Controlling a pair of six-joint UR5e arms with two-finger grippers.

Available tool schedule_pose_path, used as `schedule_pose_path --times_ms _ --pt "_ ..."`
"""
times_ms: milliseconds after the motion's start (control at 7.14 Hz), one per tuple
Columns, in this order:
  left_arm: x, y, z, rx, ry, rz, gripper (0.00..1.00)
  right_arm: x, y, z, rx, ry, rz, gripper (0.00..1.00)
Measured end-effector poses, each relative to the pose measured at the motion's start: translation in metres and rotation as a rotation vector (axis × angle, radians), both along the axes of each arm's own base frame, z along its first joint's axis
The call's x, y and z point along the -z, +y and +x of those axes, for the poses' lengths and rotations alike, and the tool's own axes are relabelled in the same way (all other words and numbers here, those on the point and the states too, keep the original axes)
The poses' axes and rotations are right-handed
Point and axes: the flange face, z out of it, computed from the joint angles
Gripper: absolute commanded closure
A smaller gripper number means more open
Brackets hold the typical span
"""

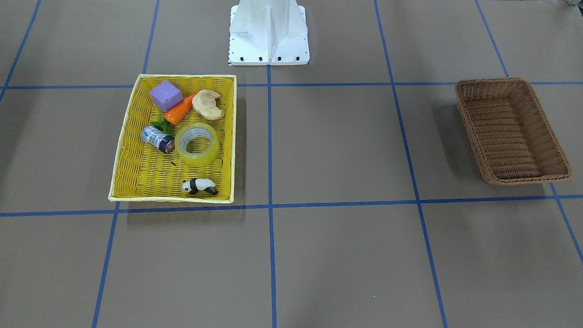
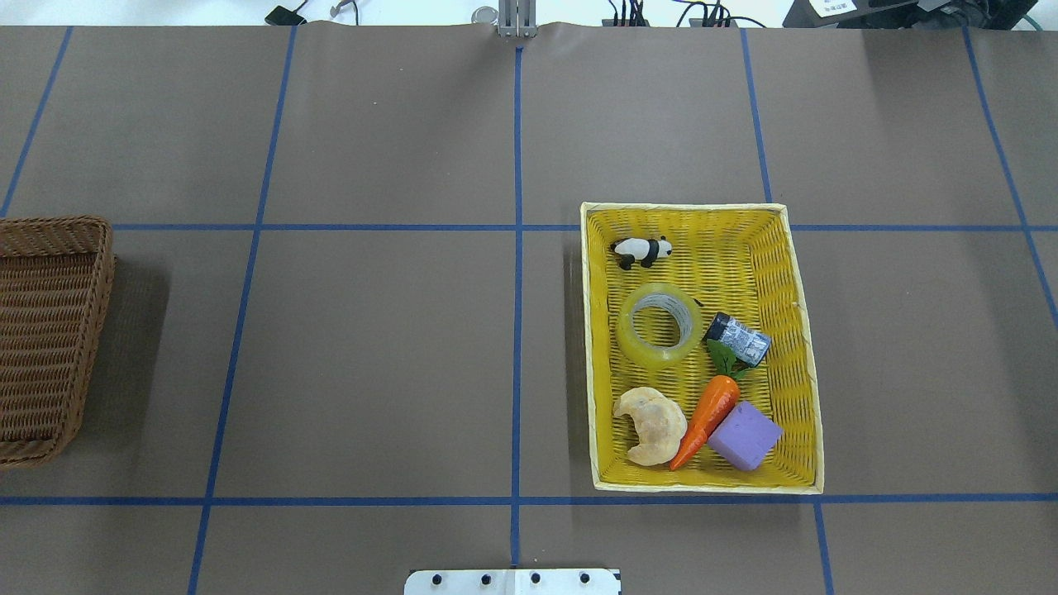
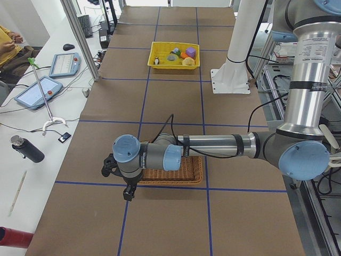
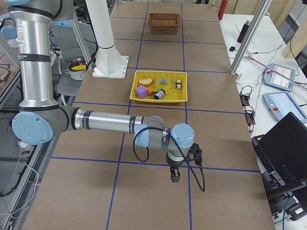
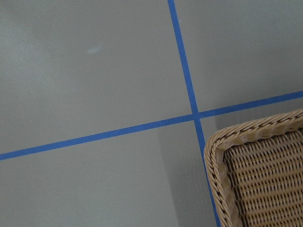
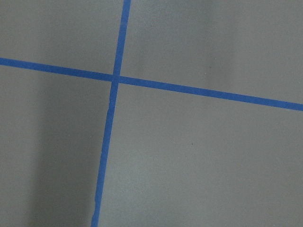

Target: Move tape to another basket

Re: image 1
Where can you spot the yellow clear tape roll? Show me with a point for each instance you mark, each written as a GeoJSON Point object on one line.
{"type": "Point", "coordinates": [191, 132]}

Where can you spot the yellow wicker basket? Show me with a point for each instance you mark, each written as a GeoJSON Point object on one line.
{"type": "Point", "coordinates": [142, 173]}

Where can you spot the brown wicker basket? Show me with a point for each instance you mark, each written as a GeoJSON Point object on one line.
{"type": "Point", "coordinates": [511, 138]}

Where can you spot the toy panda figure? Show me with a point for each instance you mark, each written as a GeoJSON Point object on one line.
{"type": "Point", "coordinates": [193, 186]}

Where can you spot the toy croissant bread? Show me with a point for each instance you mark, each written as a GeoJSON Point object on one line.
{"type": "Point", "coordinates": [204, 102]}

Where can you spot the orange toy carrot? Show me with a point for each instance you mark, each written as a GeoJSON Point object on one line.
{"type": "Point", "coordinates": [174, 116]}

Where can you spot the purple foam cube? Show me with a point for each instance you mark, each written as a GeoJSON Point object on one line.
{"type": "Point", "coordinates": [165, 95]}

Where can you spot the small blue can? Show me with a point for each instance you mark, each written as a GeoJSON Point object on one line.
{"type": "Point", "coordinates": [162, 141]}

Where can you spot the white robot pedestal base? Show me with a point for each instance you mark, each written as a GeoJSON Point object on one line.
{"type": "Point", "coordinates": [268, 32]}

